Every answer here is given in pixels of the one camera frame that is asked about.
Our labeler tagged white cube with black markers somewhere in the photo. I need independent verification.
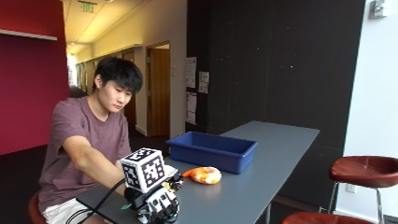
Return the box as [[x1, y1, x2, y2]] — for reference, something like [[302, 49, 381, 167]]
[[118, 147, 180, 194]]

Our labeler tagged orange soft toy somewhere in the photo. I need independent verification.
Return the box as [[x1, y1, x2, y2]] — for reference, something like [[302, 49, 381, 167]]
[[180, 166, 222, 186]]

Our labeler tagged blue plastic bin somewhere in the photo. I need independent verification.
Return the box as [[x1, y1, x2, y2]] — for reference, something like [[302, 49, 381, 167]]
[[164, 131, 258, 175]]

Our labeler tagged red-brown bar stool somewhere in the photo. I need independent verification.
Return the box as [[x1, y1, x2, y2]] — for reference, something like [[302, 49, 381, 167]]
[[327, 155, 398, 224], [28, 191, 48, 224], [280, 211, 375, 224]]

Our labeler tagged the person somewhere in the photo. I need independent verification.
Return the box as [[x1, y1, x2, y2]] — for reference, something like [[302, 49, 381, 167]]
[[37, 56, 144, 224]]

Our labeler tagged white paper notice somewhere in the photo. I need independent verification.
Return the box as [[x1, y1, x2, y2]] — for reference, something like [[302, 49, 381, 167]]
[[197, 71, 210, 94], [184, 91, 198, 126], [184, 56, 198, 90]]

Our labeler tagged wooden door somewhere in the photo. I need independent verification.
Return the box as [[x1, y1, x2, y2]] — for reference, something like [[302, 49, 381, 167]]
[[145, 46, 172, 138]]

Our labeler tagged green exit sign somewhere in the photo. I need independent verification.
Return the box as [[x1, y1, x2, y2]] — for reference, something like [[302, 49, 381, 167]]
[[77, 0, 98, 14]]

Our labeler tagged black glove cable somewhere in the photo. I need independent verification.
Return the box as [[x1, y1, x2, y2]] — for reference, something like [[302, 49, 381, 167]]
[[76, 178, 126, 224]]

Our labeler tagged white wall shelf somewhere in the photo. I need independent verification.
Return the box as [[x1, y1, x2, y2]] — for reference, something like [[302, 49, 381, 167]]
[[0, 28, 59, 42]]

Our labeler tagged grey wall device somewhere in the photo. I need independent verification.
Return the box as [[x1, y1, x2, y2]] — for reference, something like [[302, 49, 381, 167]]
[[369, 0, 391, 20]]

